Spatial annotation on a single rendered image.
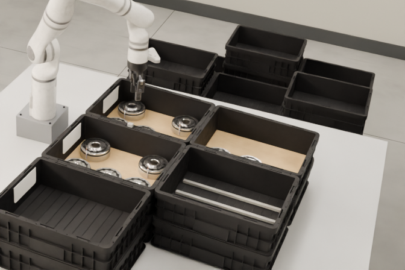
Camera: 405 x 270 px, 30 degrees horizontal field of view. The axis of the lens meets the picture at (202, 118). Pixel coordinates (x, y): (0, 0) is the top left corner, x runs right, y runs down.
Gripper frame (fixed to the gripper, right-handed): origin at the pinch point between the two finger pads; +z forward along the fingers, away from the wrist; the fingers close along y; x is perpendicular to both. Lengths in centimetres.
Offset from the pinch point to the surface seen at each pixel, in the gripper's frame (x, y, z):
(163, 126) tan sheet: 9.3, 7.6, 11.3
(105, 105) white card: -10.7, -2.0, 5.7
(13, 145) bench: -44, -9, 24
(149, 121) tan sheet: 5.0, 3.0, 11.3
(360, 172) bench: 83, 34, 25
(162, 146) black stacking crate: 1.8, 29.4, 4.8
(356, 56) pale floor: 217, -179, 94
